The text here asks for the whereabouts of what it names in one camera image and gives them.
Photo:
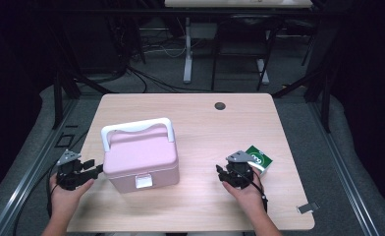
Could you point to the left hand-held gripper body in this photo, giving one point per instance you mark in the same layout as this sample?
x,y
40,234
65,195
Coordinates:
x,y
70,175

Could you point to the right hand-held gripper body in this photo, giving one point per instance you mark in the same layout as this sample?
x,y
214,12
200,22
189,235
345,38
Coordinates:
x,y
240,172

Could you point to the green and white carton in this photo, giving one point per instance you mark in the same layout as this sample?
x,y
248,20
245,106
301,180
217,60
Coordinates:
x,y
262,160

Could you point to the pink storage box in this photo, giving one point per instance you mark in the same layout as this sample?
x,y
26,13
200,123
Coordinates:
x,y
139,157

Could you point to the person's left hand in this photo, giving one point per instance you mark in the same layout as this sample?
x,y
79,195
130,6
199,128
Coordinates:
x,y
64,200

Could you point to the person's right hand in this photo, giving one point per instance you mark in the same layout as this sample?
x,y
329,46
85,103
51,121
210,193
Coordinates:
x,y
251,198

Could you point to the black metal stand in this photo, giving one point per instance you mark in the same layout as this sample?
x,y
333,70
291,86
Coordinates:
x,y
59,98
326,98

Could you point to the grey tape strip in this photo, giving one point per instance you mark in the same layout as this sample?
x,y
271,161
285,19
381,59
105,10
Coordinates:
x,y
307,207

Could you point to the white desk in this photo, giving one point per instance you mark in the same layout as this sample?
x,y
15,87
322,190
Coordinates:
x,y
188,59

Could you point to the black chair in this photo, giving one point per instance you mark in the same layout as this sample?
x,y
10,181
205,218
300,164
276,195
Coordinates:
x,y
246,23

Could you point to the metal floor rail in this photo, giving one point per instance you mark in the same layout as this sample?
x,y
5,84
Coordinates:
x,y
23,183
344,173

